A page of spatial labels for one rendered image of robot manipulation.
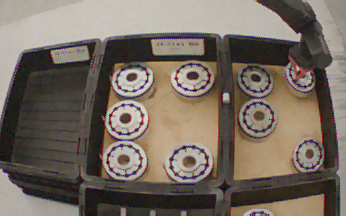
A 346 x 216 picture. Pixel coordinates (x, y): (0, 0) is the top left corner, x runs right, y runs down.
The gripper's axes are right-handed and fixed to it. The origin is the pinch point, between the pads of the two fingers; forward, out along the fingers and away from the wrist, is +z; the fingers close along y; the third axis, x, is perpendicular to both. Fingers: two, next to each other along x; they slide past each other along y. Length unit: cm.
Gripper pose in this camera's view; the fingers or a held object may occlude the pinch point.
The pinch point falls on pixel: (302, 72)
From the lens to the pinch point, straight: 103.9
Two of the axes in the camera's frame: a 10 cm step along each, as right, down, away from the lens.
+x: -5.7, -6.8, 4.6
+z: 0.2, 5.5, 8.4
